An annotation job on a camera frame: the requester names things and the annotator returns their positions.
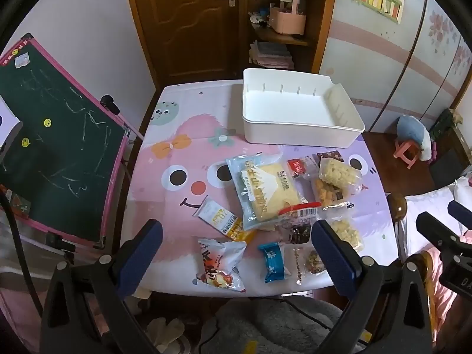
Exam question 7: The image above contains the floral white wardrobe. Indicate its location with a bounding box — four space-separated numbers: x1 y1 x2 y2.
319 0 472 133

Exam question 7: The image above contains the pink blanket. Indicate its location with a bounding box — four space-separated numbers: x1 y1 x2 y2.
430 229 472 342

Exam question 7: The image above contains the white plastic bin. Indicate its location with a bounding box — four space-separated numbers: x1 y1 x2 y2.
242 68 366 146

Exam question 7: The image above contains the grey fuzzy cloth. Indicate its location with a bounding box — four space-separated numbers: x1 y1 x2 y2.
199 297 366 354

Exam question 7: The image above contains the white orange snack packet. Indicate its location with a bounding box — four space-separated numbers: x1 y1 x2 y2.
195 238 247 293

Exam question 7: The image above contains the yellow cake bread packet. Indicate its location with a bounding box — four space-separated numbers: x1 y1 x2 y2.
226 153 312 231

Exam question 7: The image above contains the clear rice crispy packet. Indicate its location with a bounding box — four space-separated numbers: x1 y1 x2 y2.
318 157 364 196

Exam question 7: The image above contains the white cloth glove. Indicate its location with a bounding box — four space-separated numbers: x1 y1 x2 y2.
147 317 186 353

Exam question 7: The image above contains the blue plush cushion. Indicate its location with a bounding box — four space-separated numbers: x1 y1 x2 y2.
396 115 432 161

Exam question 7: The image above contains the wooden bedpost knob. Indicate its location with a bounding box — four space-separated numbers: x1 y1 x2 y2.
390 193 407 220

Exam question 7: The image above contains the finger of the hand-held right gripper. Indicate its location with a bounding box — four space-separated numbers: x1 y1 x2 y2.
416 212 467 251
448 200 472 225

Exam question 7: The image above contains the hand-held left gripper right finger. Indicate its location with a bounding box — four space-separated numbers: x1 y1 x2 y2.
312 219 432 354

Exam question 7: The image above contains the clear yellow puff packet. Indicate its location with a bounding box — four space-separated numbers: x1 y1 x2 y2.
329 217 364 254

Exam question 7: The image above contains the pink plastic stool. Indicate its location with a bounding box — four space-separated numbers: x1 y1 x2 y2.
394 138 421 170

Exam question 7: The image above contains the clear nut bar packet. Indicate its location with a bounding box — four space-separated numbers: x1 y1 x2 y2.
293 247 327 285

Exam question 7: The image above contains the red label dark snack packet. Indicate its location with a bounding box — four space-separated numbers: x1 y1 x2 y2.
277 202 322 245

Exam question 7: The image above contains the small blue snack packet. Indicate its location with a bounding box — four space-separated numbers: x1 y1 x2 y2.
257 241 286 284

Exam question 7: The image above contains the white yellow snack packet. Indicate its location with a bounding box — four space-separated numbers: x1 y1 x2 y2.
192 197 257 244

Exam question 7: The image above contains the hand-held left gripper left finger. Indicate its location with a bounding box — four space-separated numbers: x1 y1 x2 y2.
40 219 165 354

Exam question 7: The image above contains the small brown snack packet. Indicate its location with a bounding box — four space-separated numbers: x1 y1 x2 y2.
316 150 345 163

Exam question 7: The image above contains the black easel knob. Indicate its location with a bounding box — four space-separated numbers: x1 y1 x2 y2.
100 95 121 116

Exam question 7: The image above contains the pink cartoon tablecloth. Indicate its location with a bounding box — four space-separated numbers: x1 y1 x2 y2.
127 79 401 299

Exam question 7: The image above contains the pink basket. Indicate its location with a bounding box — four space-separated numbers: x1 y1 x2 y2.
268 0 307 35

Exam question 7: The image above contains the brown wooden shelf cabinet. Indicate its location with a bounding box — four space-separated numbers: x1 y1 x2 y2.
236 0 338 76

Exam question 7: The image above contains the stack of folded towels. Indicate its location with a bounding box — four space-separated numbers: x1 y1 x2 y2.
249 40 296 69

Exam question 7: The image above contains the black cable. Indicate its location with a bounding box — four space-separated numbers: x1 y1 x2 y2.
0 188 42 327

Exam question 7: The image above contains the green chalkboard pink frame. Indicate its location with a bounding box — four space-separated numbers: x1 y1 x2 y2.
0 33 135 249

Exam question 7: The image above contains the brown wooden door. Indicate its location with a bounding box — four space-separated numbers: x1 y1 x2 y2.
123 0 246 89

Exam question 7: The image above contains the orange cracker packet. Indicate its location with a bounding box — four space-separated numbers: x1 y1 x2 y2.
312 178 355 208

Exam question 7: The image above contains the small red snack packet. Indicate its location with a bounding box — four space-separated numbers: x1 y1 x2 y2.
287 157 318 178

